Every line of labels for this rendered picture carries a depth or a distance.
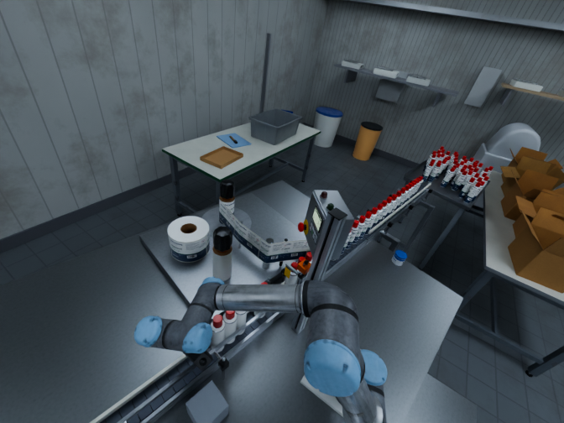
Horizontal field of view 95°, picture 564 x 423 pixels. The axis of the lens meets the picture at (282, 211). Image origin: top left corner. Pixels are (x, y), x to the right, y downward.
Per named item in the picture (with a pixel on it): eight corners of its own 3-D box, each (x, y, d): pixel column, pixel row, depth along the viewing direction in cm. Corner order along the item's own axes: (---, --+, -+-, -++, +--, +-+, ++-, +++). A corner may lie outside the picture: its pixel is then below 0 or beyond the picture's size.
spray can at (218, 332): (220, 336, 106) (220, 308, 93) (227, 347, 103) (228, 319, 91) (208, 345, 102) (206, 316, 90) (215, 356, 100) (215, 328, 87)
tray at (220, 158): (223, 148, 262) (223, 145, 260) (242, 157, 255) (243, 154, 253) (200, 159, 237) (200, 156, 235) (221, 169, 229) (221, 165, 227)
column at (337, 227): (297, 321, 122) (336, 206, 82) (304, 328, 119) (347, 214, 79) (290, 326, 119) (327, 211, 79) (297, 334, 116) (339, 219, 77)
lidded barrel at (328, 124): (337, 143, 548) (347, 112, 509) (329, 150, 508) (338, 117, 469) (314, 135, 564) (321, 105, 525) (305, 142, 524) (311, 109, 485)
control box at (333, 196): (325, 228, 107) (337, 190, 95) (338, 259, 94) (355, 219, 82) (301, 228, 104) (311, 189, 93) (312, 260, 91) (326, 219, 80)
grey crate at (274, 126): (273, 125, 341) (275, 107, 328) (300, 134, 328) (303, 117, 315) (246, 136, 297) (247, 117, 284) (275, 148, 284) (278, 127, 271)
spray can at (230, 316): (230, 329, 109) (232, 300, 96) (237, 338, 106) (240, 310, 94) (219, 337, 105) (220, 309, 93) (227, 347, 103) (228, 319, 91)
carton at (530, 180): (489, 196, 271) (514, 164, 249) (540, 214, 256) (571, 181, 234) (493, 216, 239) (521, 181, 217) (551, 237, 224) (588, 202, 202)
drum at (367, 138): (373, 157, 515) (385, 126, 478) (367, 164, 486) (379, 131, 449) (355, 150, 530) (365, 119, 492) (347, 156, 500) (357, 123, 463)
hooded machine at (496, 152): (498, 204, 433) (557, 131, 358) (500, 220, 392) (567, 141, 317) (453, 187, 460) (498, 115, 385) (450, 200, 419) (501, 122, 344)
